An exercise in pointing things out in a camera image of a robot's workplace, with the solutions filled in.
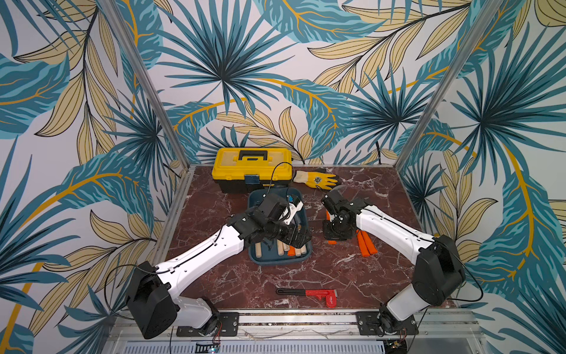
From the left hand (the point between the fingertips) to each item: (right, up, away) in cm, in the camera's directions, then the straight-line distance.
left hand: (299, 236), depth 74 cm
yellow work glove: (+12, +21, +39) cm, 46 cm away
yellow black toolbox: (-25, +24, +22) cm, 40 cm away
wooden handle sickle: (0, -9, +14) cm, 17 cm away
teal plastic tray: (-11, -11, +15) cm, 21 cm away
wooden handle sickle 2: (-7, -8, +14) cm, 17 cm away
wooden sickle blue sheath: (+3, -8, +14) cm, 17 cm away
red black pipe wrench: (+11, -22, +4) cm, 25 cm away
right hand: (+12, -2, +11) cm, 17 cm away
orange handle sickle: (+27, -7, +17) cm, 33 cm away
